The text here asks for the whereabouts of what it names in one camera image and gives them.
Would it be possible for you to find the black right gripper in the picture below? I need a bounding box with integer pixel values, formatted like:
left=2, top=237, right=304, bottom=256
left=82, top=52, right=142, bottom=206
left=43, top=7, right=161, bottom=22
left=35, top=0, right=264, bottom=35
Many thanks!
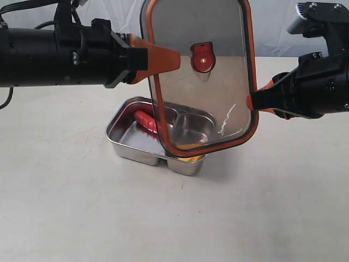
left=246, top=51, right=348, bottom=120

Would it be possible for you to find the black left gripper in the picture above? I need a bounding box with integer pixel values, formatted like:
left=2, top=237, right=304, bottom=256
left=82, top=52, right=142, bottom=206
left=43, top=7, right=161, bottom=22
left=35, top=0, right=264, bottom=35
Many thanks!
left=54, top=19, right=180, bottom=88

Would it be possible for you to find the transparent lid with orange seal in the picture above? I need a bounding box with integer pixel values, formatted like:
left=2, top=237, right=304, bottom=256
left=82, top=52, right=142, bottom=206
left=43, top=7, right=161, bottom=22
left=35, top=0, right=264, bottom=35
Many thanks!
left=142, top=1, right=259, bottom=157

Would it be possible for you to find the red toy sausage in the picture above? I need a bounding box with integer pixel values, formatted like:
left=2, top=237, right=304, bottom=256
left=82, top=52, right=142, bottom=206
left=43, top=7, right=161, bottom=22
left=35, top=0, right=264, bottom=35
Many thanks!
left=134, top=110, right=158, bottom=134

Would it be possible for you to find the stainless steel lunch box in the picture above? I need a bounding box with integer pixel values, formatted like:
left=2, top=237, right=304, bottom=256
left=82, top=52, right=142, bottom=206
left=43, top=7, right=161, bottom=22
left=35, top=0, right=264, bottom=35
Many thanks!
left=105, top=97, right=216, bottom=176

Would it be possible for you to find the yellow toy cheese wedge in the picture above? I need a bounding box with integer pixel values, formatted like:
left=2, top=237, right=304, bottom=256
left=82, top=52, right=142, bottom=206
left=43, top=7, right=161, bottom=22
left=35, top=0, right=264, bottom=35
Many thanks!
left=175, top=141, right=206, bottom=162

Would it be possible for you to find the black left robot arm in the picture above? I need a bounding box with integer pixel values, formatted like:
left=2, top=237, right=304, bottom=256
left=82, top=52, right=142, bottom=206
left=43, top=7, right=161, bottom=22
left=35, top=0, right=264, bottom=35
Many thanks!
left=1, top=19, right=180, bottom=88

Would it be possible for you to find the grey fabric backdrop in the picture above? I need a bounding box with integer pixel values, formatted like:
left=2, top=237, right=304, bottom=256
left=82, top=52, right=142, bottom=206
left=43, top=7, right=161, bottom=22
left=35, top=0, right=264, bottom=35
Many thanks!
left=0, top=0, right=349, bottom=58

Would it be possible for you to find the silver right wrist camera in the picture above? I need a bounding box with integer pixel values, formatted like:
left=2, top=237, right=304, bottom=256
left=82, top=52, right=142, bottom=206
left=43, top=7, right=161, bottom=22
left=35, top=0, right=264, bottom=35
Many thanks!
left=287, top=1, right=349, bottom=55

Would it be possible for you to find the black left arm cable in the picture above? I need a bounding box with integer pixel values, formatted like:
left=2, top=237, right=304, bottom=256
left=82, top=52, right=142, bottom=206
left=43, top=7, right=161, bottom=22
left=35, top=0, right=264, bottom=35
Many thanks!
left=0, top=0, right=82, bottom=110

